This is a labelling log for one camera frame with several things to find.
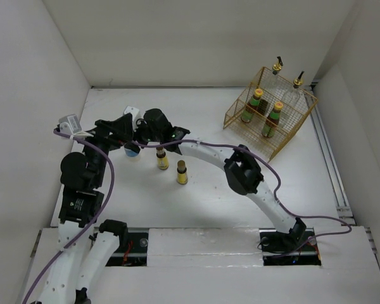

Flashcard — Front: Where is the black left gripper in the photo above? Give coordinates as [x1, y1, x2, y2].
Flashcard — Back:
[75, 112, 133, 186]

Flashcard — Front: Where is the white bottle blue label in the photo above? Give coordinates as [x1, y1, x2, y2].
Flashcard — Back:
[123, 142, 141, 158]

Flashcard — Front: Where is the small brown bottle yellow label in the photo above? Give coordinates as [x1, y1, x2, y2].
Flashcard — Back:
[156, 147, 169, 170]

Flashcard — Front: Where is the red sauce bottle yellow cap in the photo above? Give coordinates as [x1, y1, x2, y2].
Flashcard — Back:
[241, 87, 263, 123]

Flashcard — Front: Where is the red sauce bottle green label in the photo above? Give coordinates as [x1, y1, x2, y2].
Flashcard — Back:
[262, 101, 284, 138]

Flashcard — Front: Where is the short glass cruet gold spout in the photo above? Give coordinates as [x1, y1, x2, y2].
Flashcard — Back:
[257, 56, 283, 115]

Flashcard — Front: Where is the tall glass cruet gold spout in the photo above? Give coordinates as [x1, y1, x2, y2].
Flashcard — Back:
[280, 71, 305, 125]

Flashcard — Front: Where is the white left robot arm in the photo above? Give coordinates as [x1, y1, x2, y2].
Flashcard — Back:
[23, 113, 134, 303]

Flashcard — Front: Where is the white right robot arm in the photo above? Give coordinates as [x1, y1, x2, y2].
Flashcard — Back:
[123, 106, 307, 252]

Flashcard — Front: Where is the small brown bottle cork cap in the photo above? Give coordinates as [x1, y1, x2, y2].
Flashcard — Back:
[177, 160, 188, 185]

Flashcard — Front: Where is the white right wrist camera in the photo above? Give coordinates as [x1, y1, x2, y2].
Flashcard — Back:
[123, 106, 142, 130]

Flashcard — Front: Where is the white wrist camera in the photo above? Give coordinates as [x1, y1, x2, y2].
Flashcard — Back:
[53, 114, 93, 139]
[123, 106, 142, 130]

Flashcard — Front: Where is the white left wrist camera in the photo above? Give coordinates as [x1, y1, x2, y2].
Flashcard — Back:
[53, 114, 93, 139]

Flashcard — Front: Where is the gold wire basket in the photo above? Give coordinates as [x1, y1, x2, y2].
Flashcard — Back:
[223, 67, 317, 160]

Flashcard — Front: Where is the black mounting rail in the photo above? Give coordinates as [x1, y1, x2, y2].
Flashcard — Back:
[107, 228, 321, 267]

